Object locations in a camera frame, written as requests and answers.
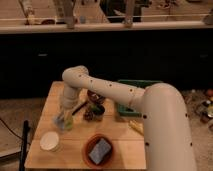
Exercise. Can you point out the grey blue sponge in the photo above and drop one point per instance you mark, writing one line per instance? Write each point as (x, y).
(99, 151)

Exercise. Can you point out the grey blurred gripper body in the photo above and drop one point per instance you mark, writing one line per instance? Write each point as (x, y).
(59, 119)

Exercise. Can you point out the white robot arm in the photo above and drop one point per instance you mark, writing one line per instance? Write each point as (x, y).
(167, 134)

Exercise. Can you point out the white plastic cup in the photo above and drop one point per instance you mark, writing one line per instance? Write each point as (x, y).
(50, 141)

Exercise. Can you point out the black metal stand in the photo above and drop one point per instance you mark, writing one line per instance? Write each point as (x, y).
(24, 143)

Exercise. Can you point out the yellow corn cob toy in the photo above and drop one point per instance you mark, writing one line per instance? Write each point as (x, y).
(136, 126)

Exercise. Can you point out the dark bowl with spoon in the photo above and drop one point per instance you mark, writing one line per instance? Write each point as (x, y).
(92, 98)

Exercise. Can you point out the brown clay bowl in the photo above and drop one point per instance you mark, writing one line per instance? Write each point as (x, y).
(87, 148)

